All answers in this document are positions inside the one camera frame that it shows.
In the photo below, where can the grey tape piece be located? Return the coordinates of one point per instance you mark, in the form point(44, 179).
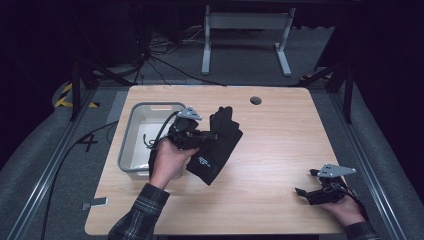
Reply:
point(96, 202)

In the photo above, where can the grey table grommet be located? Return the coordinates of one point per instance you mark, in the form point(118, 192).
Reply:
point(255, 100)

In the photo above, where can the yellow black hazard tape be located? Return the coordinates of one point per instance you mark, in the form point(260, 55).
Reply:
point(65, 95)

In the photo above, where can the aluminium floor rail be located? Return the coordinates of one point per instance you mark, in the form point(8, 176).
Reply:
point(50, 173)
point(366, 160)

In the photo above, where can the black metal stand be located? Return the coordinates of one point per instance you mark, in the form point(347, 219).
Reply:
point(76, 86)
point(348, 90)

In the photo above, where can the white metal table frame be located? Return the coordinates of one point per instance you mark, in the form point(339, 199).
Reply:
point(246, 20)

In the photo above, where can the person's right hand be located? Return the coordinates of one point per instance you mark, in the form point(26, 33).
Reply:
point(346, 211)

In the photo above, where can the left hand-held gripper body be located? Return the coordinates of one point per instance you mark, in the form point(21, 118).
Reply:
point(185, 131)

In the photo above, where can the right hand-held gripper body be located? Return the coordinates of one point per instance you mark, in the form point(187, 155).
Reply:
point(328, 193)

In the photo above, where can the person's left hand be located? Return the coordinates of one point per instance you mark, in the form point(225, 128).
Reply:
point(168, 163)

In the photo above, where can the black glove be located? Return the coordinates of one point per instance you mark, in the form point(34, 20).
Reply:
point(208, 163)

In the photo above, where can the black part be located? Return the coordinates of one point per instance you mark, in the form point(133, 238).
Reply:
point(238, 135)

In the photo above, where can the white bin with grey rim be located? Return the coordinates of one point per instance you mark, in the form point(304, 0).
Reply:
point(140, 146)

